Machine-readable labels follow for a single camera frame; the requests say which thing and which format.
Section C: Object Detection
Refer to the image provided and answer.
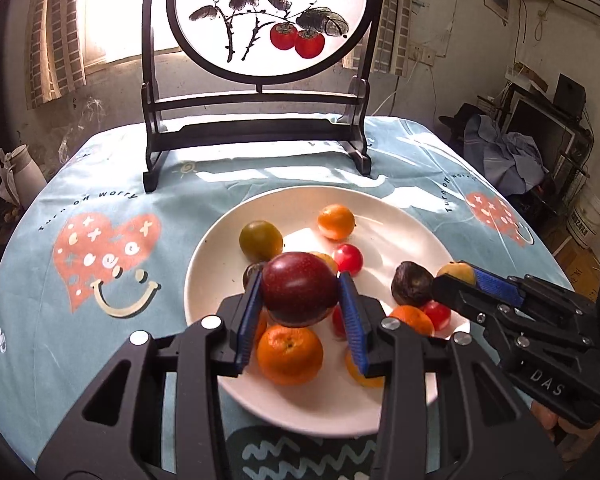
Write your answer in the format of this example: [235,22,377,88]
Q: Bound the large yellow tomato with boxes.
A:
[345,349,386,389]

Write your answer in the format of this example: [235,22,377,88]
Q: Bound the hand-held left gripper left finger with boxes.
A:
[35,270,266,480]

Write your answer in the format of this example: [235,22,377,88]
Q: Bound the white plastic bucket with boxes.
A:
[566,180,600,251]

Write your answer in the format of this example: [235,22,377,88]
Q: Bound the dark purple water chestnut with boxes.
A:
[242,261,267,291]
[391,261,436,307]

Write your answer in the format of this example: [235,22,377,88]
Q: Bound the painted round table screen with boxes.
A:
[141,0,392,193]

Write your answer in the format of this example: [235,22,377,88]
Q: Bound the pile of blue clothes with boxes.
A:
[464,114,551,197]

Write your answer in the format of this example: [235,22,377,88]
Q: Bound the large mandarin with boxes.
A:
[256,324,325,386]
[389,305,436,337]

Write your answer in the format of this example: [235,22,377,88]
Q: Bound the black speaker box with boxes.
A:
[552,73,589,121]

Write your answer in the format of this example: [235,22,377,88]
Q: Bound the wall power socket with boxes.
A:
[407,42,437,67]

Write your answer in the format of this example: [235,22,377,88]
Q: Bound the white kettle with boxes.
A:
[0,144,48,211]

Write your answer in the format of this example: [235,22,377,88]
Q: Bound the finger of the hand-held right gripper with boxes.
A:
[472,266,600,347]
[431,274,591,368]

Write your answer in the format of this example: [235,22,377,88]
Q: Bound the brick pattern curtain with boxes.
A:
[26,0,87,111]
[374,0,414,77]

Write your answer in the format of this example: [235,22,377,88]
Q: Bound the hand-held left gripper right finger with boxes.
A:
[337,271,566,480]

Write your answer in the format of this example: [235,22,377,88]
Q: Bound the dark red plum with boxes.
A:
[261,252,340,328]

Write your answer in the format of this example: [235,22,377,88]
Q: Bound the spotted yellow fruit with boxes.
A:
[307,251,339,273]

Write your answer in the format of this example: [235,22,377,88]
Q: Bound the light blue printed tablecloth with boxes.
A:
[0,114,600,480]

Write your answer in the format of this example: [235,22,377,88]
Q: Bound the computer monitor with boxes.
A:
[505,94,577,163]

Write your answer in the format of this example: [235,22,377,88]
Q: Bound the small orange kumquat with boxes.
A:
[317,204,356,241]

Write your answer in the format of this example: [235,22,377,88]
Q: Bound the white oval plate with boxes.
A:
[184,186,472,437]

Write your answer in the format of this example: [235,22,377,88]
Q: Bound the person's right hand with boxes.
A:
[530,402,594,461]

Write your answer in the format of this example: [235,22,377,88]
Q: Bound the yellow-green round fruit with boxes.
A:
[239,220,284,262]

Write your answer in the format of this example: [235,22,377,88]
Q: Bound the small yellow fruit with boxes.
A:
[436,261,477,286]

